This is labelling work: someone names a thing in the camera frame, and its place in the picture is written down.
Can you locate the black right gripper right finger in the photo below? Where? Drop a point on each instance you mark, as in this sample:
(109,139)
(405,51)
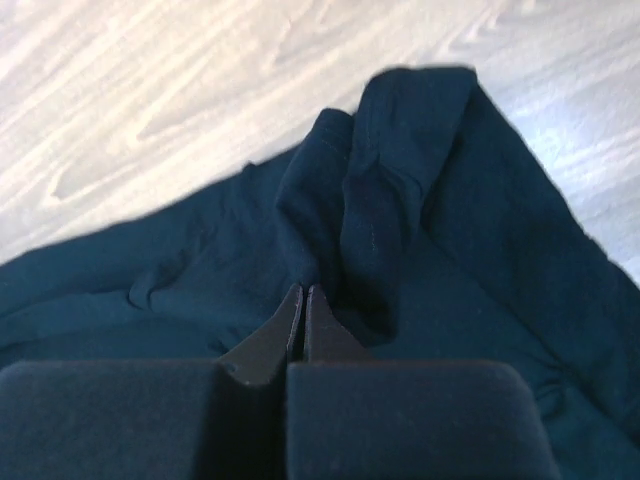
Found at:
(350,416)

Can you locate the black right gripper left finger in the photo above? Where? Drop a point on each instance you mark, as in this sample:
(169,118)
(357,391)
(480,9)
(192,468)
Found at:
(153,419)

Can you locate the black t shirt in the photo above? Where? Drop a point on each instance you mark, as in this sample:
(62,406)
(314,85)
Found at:
(433,232)

